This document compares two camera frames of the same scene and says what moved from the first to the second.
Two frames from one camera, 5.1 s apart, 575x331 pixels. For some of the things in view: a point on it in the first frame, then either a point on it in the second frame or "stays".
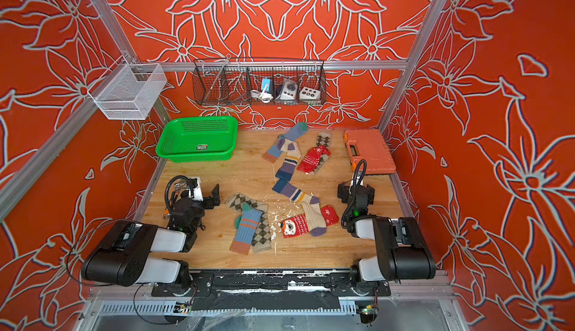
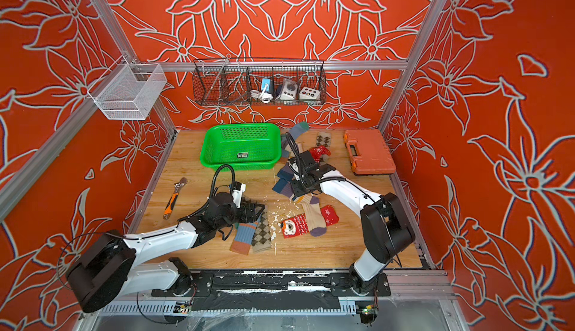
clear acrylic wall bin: x=127 y=90 stays
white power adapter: x=290 y=90 stays
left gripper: x=209 y=205 to x=252 y=216
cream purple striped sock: x=292 y=157 to x=286 y=174
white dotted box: x=308 y=93 stays
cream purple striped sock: x=311 y=206 stays
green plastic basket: x=198 y=138 to x=245 y=146
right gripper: x=344 y=192 to x=296 y=190
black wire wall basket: x=271 y=82 stays
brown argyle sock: x=262 y=240 stays
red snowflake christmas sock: x=310 y=160 stays
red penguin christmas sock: x=296 y=225 stays
